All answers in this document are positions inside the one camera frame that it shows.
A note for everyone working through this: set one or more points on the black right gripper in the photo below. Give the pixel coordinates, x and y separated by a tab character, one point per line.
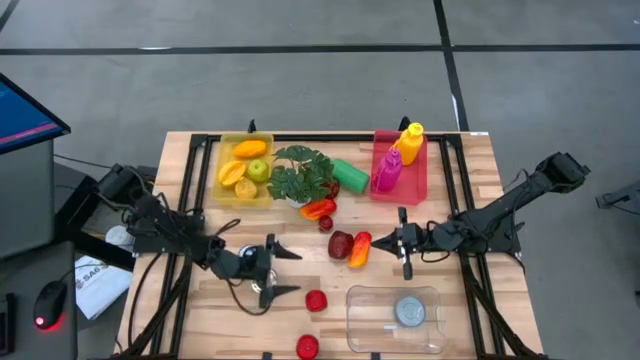
412	237

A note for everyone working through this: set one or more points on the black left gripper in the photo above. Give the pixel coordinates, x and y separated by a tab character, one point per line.
235	265

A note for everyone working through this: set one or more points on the red orange toy fruit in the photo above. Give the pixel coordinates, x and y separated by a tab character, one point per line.
360	250

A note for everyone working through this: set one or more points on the small red apple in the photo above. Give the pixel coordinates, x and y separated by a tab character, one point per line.
316	301

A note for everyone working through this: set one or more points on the dark red toy pear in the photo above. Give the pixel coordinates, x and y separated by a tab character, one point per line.
340	245

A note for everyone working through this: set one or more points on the silver tin can blue label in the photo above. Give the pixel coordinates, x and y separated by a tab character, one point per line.
410	311

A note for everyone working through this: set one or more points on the pink plastic bottle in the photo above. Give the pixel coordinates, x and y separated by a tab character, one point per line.
387	175

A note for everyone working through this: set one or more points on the red orange toy pepper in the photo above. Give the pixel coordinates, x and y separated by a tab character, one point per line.
318	210

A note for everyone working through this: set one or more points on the clear plastic tray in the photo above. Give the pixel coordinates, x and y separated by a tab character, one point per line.
370	320

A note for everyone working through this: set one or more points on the shiny red toy fruit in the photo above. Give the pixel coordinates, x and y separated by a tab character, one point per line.
334	190

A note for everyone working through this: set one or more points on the green plastic bottle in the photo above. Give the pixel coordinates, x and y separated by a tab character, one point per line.
350	176

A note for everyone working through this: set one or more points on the yellow toy lemon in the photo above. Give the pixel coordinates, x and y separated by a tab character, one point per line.
245	189

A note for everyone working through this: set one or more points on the artificial green potted plant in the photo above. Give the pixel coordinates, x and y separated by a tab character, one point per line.
300	180

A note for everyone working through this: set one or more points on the yellow plastic bottle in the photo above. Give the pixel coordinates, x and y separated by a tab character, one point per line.
410	147

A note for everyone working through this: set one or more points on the green toy apple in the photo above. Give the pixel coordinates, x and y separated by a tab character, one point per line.
258	170

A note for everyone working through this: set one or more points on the yellow toy starfruit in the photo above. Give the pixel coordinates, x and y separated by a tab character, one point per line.
231	173

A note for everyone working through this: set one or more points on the orange toy mango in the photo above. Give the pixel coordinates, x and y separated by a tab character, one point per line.
249	149

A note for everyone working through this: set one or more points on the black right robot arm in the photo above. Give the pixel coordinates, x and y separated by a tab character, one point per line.
500	210

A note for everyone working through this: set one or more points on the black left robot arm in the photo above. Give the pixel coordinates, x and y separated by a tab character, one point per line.
160	225

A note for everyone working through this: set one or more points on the red translucent plastic tray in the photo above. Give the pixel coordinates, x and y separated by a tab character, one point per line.
415	187

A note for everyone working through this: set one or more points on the red toy tomato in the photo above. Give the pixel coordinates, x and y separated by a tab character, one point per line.
307	347

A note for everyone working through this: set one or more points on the yellow translucent plastic tray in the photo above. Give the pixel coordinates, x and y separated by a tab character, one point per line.
225	197

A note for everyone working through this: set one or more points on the black table clamp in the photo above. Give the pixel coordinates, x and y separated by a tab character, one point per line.
404	124
251	126

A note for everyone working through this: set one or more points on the black power adapter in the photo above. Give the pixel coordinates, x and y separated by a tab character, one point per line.
150	171

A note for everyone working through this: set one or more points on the white cup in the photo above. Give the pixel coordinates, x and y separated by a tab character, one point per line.
117	236

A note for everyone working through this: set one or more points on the white paper booklet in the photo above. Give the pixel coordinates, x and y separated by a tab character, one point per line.
100	290

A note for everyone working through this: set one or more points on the black computer mouse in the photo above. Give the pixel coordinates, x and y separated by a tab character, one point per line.
50	302

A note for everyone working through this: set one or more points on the dark grey side desk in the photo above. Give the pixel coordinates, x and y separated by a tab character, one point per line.
30	265

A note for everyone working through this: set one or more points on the grey cabinet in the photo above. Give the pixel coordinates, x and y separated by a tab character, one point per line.
25	200

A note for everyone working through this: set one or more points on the computer monitor blue screen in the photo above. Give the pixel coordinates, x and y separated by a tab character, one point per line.
25	120

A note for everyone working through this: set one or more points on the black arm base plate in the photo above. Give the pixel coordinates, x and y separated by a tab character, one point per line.
502	248
145	247

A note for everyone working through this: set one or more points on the black metal table frame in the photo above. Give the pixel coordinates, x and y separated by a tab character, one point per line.
295	137

